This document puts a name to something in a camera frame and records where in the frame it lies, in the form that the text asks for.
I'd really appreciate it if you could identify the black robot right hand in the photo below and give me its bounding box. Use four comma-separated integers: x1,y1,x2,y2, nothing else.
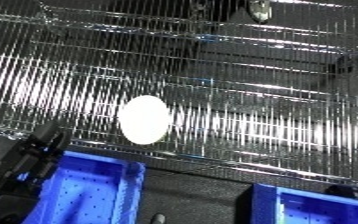
322,184,358,199

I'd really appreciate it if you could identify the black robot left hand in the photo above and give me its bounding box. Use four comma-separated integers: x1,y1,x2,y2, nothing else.
0,121,75,224

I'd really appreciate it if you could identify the white paper cup green band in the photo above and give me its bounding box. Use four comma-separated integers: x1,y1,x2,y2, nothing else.
116,94,172,146

